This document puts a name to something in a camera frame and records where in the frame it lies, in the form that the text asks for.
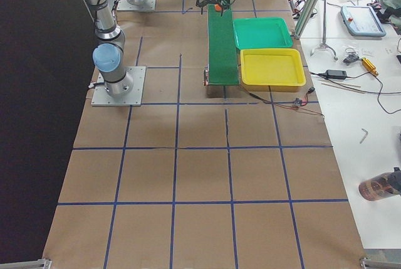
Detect green plastic tray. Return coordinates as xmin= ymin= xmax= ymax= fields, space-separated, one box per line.
xmin=233 ymin=17 xmax=293 ymax=50

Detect green conveyor belt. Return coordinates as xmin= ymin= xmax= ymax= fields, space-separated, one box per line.
xmin=204 ymin=5 xmax=240 ymax=86

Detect yellow plastic tray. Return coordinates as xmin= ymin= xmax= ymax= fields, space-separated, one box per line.
xmin=240 ymin=48 xmax=306 ymax=92

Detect metal rod stand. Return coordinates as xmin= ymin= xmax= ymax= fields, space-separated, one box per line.
xmin=310 ymin=0 xmax=338 ymax=61

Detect black power adapter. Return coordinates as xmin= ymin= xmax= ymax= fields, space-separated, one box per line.
xmin=325 ymin=70 xmax=348 ymax=80

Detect blue teach pendant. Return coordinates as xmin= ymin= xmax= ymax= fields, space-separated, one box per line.
xmin=340 ymin=6 xmax=387 ymax=38

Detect gold power resistor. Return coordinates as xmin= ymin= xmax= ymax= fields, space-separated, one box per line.
xmin=361 ymin=58 xmax=378 ymax=76

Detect metal hex key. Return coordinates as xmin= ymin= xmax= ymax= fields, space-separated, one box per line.
xmin=360 ymin=128 xmax=368 ymax=144

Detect amber glass bottle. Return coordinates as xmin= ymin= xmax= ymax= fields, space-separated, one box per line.
xmin=358 ymin=167 xmax=400 ymax=201

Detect aluminium frame post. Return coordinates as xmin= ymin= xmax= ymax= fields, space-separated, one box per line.
xmin=293 ymin=0 xmax=332 ymax=38

